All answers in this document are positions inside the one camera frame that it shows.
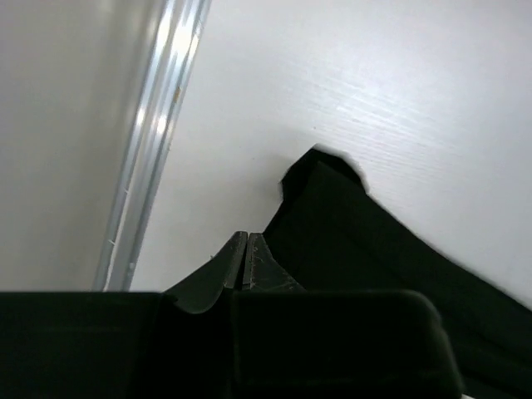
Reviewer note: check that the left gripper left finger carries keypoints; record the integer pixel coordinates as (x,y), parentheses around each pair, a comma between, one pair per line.
(174,344)

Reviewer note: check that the left aluminium rail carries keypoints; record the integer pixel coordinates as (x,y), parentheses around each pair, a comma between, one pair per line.
(177,35)

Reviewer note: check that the black trousers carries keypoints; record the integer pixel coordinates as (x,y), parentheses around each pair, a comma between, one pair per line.
(330,235)

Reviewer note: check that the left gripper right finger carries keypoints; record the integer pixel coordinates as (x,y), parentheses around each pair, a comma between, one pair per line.
(289,342)

